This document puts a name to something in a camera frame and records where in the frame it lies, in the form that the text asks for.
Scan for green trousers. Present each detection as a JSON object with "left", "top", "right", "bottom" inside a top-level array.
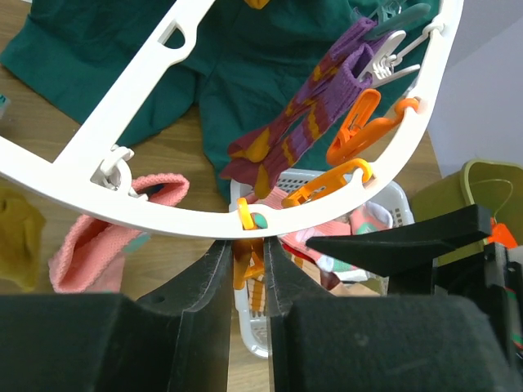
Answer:
[{"left": 0, "top": 0, "right": 442, "bottom": 203}]

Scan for purple striped hanging sock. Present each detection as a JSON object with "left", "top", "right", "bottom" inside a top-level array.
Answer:
[{"left": 220, "top": 17, "right": 384, "bottom": 198}]

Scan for white laundry basket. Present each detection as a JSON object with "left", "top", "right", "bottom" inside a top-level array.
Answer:
[{"left": 234, "top": 169, "right": 414, "bottom": 359}]

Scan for pink patterned sock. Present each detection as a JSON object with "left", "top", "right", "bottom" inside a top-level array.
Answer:
[
  {"left": 48, "top": 173, "right": 190, "bottom": 293},
  {"left": 279, "top": 202, "right": 393, "bottom": 283}
]

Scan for olive green plastic bin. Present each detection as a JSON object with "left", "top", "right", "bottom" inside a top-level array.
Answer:
[{"left": 409, "top": 159, "right": 522, "bottom": 246}]

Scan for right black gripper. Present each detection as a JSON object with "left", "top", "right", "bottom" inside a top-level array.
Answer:
[{"left": 328, "top": 204, "right": 522, "bottom": 363}]

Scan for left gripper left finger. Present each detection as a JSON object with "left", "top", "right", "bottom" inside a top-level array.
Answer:
[{"left": 1, "top": 241, "right": 232, "bottom": 391}]

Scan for white round clip hanger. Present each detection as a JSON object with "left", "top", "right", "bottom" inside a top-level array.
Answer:
[{"left": 0, "top": 0, "right": 465, "bottom": 241}]

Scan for white clothespin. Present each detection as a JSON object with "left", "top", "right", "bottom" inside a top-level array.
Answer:
[{"left": 357, "top": 22, "right": 445, "bottom": 88}]

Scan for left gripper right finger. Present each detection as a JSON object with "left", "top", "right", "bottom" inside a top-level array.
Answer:
[{"left": 264, "top": 239, "right": 522, "bottom": 391}]

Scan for orange clothespin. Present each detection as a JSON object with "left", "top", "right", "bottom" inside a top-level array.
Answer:
[
  {"left": 281, "top": 158, "right": 373, "bottom": 208},
  {"left": 232, "top": 198, "right": 268, "bottom": 290},
  {"left": 326, "top": 88, "right": 419, "bottom": 167}
]

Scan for orange clothespin right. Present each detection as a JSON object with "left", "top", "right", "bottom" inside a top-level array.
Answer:
[{"left": 326, "top": 88, "right": 419, "bottom": 167}]

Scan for mustard yellow hanging socks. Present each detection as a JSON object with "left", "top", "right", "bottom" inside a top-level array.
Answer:
[{"left": 244, "top": 0, "right": 270, "bottom": 10}]

